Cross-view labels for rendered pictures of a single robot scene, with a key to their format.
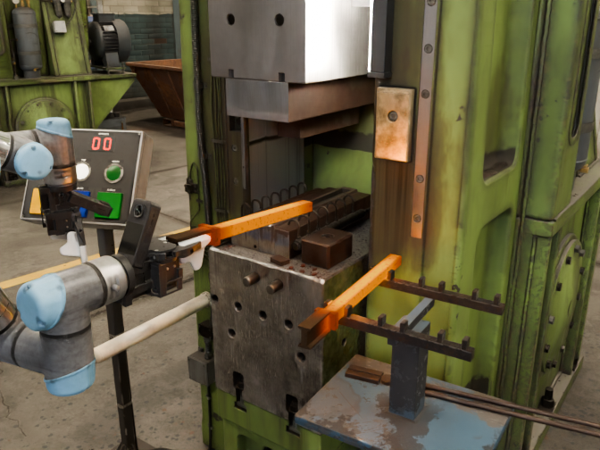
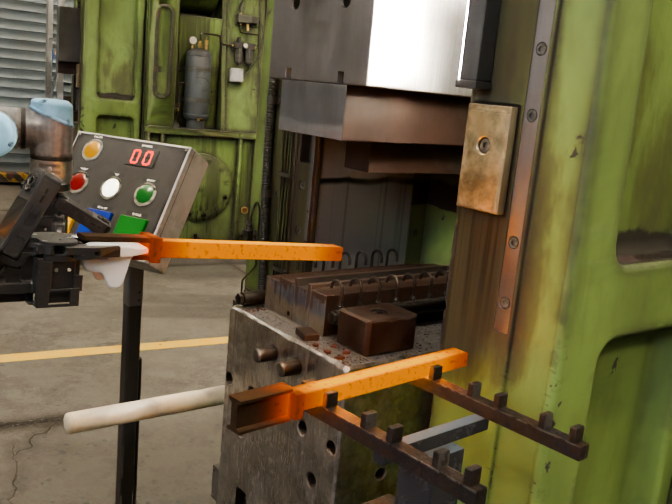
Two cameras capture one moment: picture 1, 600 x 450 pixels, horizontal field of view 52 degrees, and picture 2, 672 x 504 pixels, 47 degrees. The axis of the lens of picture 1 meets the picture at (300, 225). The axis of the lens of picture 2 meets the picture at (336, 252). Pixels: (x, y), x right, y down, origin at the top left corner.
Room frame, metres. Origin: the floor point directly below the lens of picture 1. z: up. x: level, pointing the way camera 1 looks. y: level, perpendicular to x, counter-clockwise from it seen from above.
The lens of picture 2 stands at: (0.17, -0.35, 1.36)
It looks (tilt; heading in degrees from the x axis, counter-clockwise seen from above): 12 degrees down; 16
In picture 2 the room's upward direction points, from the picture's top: 6 degrees clockwise
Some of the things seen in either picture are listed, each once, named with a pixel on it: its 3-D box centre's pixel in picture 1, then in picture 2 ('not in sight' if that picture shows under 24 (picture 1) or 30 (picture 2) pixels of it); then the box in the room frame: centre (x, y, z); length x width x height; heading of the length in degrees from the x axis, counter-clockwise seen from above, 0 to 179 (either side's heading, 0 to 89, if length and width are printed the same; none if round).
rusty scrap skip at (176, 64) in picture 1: (202, 95); not in sight; (8.58, 1.34, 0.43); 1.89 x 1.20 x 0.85; 46
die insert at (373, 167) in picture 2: (320, 118); (415, 156); (1.73, -0.06, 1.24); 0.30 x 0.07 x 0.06; 144
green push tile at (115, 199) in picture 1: (109, 205); (129, 233); (1.65, 0.54, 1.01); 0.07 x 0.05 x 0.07; 79
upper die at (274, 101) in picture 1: (304, 91); (396, 115); (1.71, -0.01, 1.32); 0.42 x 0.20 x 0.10; 144
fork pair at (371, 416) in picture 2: (413, 302); (437, 409); (1.15, -0.23, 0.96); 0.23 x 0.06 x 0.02; 148
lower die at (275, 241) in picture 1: (304, 216); (377, 290); (1.71, -0.01, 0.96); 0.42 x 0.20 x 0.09; 144
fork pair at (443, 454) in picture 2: (470, 316); (512, 445); (1.08, -0.34, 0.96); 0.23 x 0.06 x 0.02; 148
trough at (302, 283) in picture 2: (312, 205); (387, 276); (1.69, -0.03, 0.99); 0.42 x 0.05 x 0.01; 144
